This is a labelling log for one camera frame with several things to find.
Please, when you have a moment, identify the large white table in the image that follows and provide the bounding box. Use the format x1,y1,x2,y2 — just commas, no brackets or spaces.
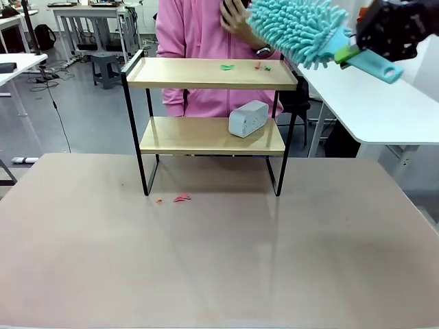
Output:
293,30,439,182

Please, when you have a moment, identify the person in pink hoodie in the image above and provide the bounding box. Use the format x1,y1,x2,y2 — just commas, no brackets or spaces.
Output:
155,0,285,119

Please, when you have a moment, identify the person left hand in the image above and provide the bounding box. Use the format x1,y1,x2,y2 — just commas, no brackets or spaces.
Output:
219,0,272,53

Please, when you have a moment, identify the black frame wooden shelf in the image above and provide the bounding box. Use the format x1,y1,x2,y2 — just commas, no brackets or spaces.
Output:
120,49,299,197

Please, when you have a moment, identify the black floor cable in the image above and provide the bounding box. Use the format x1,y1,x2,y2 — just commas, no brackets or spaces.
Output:
46,84,72,154

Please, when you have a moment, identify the teal microfiber duster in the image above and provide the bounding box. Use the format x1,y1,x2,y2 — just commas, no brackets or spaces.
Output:
246,0,405,84

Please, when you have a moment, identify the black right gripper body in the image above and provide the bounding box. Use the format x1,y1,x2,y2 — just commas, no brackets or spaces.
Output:
355,0,439,63

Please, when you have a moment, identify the white frame lab desk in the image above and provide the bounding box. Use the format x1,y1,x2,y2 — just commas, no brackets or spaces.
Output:
47,2,140,64

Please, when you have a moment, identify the black backpack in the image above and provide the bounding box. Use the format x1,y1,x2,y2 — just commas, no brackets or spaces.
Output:
34,23,57,52

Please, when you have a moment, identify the black stand pole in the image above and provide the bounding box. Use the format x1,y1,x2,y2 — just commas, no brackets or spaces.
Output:
21,0,43,56

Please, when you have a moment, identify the black office chair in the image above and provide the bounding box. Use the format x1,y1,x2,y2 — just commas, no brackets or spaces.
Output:
277,73,311,147

